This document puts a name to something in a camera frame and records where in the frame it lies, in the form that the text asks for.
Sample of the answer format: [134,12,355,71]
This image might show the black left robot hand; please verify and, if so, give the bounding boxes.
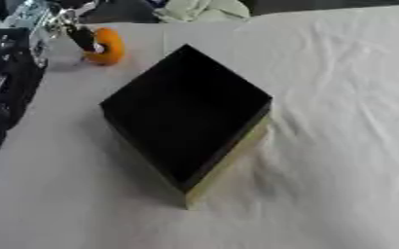
[63,23,108,54]

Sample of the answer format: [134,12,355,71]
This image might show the orange round toy fruit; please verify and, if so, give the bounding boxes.
[80,26,127,66]

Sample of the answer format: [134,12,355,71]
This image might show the black open box, tan sides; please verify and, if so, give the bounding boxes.
[97,43,274,211]

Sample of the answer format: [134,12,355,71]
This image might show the pale green crumpled cloth bundle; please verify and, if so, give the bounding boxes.
[150,0,254,23]

